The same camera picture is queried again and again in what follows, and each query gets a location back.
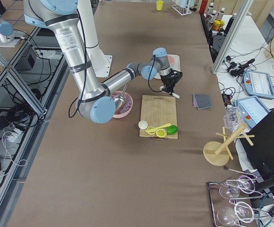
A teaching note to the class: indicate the blue teach pendant tablet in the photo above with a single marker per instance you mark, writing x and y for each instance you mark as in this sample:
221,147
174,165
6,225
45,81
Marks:
258,84

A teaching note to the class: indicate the grey folded cloth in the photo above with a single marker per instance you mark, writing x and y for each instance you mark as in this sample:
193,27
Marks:
201,101

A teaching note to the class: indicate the wine glass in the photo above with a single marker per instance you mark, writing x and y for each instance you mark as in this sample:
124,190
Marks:
231,189
232,216

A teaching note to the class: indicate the yellow plastic cup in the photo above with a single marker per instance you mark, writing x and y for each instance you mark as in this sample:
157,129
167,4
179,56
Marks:
159,5

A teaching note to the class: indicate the aluminium frame post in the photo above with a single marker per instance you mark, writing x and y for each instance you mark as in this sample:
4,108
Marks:
246,4

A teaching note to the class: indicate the large pink ice bowl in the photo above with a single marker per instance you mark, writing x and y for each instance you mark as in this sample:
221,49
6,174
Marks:
127,106

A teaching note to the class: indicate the white cup rack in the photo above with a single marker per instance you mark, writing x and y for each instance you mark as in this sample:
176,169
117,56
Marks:
184,7

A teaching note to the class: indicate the cream rabbit tray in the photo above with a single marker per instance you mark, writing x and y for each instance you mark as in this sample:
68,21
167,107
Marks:
176,66

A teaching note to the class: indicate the yellow plastic knife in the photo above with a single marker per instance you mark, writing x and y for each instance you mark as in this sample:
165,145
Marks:
156,128

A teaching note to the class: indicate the small pink bowl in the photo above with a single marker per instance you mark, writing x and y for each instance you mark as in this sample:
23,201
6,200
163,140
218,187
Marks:
171,59

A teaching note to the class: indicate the white ceramic spoon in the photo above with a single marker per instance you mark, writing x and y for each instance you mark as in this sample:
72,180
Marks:
164,90

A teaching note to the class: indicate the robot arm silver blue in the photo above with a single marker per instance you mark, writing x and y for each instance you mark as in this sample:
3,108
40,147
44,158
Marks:
72,22
6,31

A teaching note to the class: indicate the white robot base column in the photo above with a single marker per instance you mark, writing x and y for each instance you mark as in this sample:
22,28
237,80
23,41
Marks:
101,63

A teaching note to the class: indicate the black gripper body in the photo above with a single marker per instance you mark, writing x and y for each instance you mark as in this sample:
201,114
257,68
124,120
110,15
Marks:
167,80

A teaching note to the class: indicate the wooden cutting board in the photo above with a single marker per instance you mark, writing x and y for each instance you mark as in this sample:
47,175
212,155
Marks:
158,110

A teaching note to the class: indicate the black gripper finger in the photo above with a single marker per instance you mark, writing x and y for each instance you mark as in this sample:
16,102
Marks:
170,88

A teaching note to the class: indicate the green lime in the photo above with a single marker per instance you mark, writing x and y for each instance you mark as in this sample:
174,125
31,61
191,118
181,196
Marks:
172,129

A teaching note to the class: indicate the metal ice scoop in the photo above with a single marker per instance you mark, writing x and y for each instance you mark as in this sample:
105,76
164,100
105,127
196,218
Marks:
120,100

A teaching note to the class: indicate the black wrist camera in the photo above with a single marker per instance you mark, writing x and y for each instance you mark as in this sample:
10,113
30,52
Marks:
175,75

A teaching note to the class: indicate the wooden mug tree stand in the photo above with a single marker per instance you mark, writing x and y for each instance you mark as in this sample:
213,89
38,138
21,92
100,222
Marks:
219,154

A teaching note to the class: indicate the lemon slice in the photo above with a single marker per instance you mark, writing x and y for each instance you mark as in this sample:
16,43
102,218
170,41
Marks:
161,133
152,133

